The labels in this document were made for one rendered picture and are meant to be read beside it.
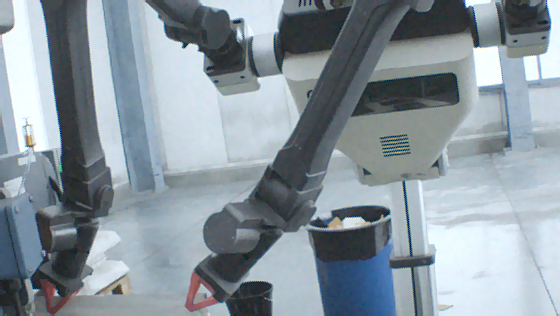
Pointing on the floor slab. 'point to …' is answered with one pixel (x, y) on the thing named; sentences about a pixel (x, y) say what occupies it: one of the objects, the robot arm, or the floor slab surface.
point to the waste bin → (354, 261)
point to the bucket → (251, 299)
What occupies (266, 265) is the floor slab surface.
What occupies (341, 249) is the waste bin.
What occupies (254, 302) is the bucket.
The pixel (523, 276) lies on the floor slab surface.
